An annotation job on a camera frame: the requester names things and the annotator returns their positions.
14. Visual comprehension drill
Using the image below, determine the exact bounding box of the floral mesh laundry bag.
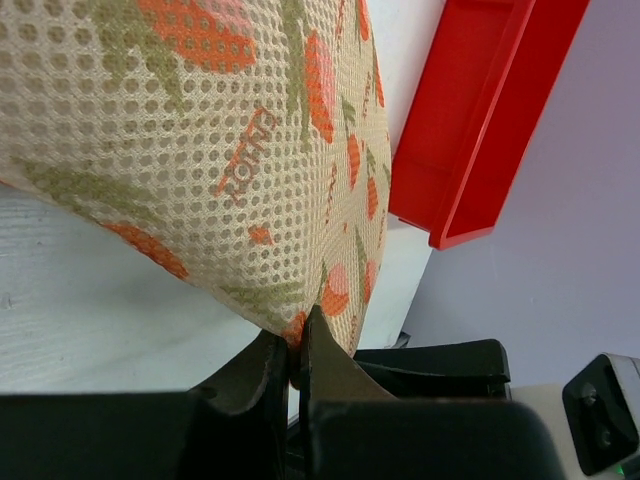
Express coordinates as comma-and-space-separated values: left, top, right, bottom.
0, 0, 394, 354

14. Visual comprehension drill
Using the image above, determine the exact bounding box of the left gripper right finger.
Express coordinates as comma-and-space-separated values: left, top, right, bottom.
300, 306, 565, 479

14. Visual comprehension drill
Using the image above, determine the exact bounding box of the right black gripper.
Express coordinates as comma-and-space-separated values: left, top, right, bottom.
354, 339, 511, 400

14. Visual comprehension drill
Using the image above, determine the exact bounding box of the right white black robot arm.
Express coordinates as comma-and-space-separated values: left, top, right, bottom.
355, 339, 639, 479

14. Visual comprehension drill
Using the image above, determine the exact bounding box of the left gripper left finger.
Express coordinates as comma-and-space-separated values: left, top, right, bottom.
1, 332, 289, 479

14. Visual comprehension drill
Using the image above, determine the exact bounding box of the red plastic tray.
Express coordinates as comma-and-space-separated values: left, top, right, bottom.
389, 0, 588, 250

